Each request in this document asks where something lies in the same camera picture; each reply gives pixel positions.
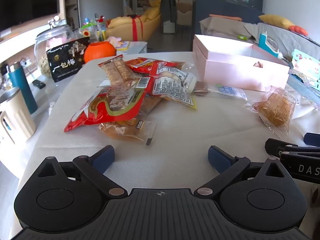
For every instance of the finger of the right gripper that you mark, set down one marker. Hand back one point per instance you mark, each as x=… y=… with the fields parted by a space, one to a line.
x=312 y=139
x=274 y=147

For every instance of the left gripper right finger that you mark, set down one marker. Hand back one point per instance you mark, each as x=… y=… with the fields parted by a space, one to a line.
x=230 y=170

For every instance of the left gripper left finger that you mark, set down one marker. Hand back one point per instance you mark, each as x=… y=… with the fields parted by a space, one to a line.
x=94 y=167

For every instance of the round cake clear wrapper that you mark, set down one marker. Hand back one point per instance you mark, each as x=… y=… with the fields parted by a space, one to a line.
x=275 y=109

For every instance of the large red roast duck bag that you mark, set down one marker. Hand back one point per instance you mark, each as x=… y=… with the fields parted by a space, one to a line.
x=108 y=105

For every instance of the red spicy strip pack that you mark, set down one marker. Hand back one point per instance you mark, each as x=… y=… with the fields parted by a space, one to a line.
x=143 y=65

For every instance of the long bread clear wrapper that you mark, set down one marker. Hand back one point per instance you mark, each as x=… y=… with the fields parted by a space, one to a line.
x=138 y=128

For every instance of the blue white milk snack pack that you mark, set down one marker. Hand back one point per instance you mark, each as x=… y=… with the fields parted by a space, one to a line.
x=214 y=91

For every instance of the cracker pack red ends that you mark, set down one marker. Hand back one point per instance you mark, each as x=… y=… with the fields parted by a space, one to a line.
x=117 y=71

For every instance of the red white label snack pack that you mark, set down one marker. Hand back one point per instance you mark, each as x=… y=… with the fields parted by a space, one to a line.
x=168 y=82

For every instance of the beige mug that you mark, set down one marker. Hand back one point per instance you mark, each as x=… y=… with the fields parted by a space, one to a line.
x=17 y=124

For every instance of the pink gift box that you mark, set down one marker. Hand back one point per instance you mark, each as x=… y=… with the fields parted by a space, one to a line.
x=233 y=63

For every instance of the orange cushion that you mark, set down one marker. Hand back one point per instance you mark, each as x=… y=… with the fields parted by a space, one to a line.
x=298 y=30

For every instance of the black plum snack bag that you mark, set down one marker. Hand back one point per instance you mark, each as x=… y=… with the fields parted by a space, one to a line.
x=67 y=59

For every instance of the orange pumpkin bucket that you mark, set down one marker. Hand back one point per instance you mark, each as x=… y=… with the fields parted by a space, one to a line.
x=99 y=50

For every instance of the teal thermos bottle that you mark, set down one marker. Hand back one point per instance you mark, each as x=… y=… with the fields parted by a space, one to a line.
x=18 y=79

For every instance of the yellow cushion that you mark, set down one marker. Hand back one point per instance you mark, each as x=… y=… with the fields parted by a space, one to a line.
x=277 y=21

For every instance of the white side table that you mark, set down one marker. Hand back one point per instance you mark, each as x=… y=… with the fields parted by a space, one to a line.
x=137 y=47

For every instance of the pink plush toy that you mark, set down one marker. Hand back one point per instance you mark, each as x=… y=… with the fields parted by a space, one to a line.
x=115 y=41

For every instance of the glass jar with nuts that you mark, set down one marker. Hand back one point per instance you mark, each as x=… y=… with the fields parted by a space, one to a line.
x=57 y=34

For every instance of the yellow armchair red ribbon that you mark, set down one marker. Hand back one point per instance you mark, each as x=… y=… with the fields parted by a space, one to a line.
x=136 y=28

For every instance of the blue cabinet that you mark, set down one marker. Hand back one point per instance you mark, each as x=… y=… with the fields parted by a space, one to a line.
x=203 y=8

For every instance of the dark coat on stand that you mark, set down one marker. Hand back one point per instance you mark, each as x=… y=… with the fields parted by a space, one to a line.
x=168 y=11

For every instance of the television screen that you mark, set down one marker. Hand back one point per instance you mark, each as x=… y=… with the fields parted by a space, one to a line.
x=15 y=12

